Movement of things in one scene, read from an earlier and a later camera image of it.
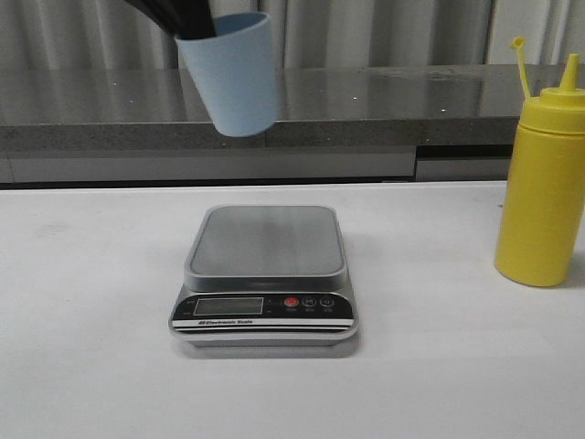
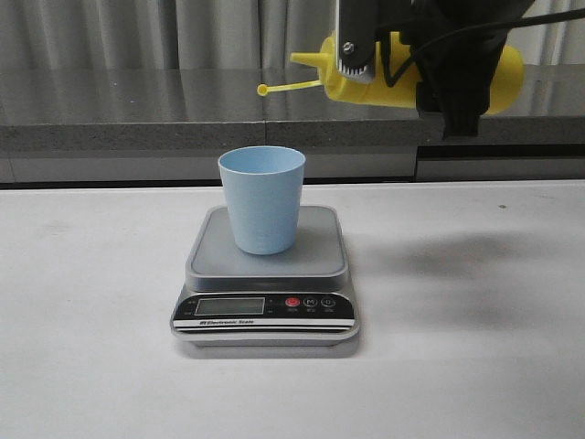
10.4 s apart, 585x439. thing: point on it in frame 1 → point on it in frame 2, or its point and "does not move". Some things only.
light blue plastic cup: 235,73 → 263,188
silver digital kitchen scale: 265,275 does not move
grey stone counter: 337,123 does not move
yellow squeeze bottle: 542,215 → 395,79
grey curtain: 307,34 does not move
